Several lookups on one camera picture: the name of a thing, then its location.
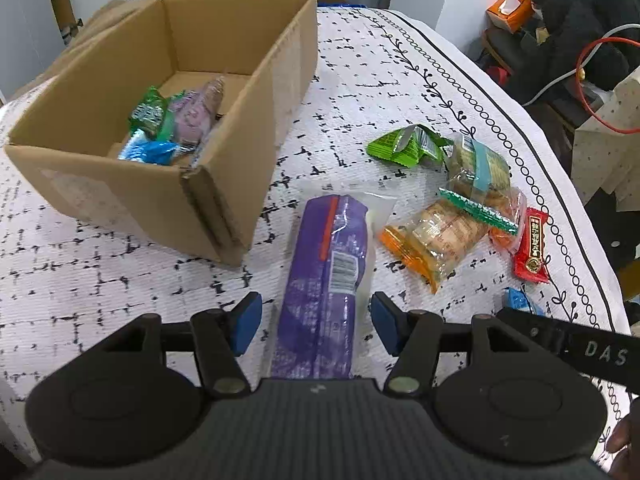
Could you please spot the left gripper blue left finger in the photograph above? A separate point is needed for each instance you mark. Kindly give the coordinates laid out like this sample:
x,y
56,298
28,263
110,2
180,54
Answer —
x,y
244,320

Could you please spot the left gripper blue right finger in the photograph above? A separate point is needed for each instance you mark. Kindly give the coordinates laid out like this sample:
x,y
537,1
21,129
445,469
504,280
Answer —
x,y
391,323

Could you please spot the silver black snack packet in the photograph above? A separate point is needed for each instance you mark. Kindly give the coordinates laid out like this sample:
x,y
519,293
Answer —
x,y
516,299

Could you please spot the purple long snack pack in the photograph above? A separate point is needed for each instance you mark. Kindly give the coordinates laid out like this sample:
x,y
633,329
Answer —
x,y
328,283

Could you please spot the orange cracker packet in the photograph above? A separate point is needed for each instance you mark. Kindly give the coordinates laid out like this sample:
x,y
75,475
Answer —
x,y
435,240

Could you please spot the red snack packet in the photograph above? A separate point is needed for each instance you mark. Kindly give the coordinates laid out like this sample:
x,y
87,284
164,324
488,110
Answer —
x,y
529,261

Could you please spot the teal band cracker packet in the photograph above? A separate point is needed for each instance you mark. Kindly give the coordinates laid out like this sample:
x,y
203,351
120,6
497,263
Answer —
x,y
479,184

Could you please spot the light green snack packet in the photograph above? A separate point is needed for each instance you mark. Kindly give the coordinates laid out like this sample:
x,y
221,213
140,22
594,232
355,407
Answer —
x,y
409,146

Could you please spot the blue foil snack packet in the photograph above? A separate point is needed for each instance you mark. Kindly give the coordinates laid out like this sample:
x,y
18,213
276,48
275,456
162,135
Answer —
x,y
139,148

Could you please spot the pink purple snack packet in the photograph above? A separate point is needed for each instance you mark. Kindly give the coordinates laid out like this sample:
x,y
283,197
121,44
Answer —
x,y
196,111

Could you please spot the dark green snack packet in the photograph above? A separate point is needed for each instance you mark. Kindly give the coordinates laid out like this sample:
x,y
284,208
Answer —
x,y
152,116

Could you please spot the person's right hand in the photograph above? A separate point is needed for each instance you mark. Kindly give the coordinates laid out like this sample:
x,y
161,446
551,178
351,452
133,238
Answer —
x,y
624,443

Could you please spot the white patterned bed cover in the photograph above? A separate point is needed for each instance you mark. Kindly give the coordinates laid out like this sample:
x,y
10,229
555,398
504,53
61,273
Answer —
x,y
65,284

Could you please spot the brown cardboard box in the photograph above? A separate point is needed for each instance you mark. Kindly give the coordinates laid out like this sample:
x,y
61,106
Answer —
x,y
207,201

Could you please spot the orange tissue box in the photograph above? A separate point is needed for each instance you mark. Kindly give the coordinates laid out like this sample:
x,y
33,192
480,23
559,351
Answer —
x,y
510,15

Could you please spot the tan blanket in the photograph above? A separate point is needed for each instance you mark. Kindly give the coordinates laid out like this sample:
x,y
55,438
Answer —
x,y
105,19

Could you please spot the black fuzzy garment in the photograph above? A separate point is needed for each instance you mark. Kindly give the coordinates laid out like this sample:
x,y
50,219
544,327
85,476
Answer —
x,y
571,24

